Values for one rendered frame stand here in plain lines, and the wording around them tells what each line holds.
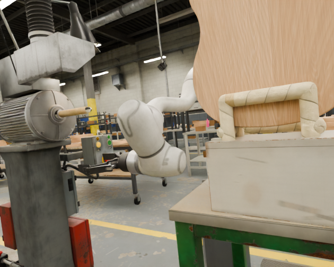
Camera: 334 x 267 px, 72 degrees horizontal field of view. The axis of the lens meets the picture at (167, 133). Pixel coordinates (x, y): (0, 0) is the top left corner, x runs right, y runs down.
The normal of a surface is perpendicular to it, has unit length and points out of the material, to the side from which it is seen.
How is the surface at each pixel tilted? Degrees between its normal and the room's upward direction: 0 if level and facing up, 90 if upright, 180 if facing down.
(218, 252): 90
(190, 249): 90
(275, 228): 90
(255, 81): 90
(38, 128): 104
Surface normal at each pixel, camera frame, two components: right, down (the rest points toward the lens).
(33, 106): 0.53, -0.17
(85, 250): 0.87, -0.07
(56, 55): -0.49, 0.10
